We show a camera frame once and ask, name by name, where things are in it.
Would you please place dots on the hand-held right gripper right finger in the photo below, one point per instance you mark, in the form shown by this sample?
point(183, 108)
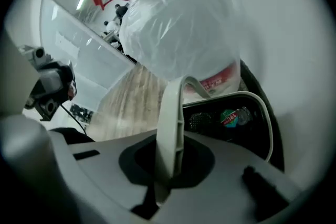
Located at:
point(223, 183)

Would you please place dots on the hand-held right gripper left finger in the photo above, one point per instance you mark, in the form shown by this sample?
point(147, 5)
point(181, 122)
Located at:
point(105, 165)

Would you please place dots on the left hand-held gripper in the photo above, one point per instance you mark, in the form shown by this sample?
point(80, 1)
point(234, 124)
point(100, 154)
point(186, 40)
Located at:
point(48, 78)

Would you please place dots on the plastic bottle green label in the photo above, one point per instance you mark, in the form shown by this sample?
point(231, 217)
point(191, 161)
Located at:
point(231, 118)

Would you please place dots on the person's grey hooded sweatshirt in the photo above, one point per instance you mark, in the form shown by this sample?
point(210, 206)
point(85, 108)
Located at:
point(21, 139)

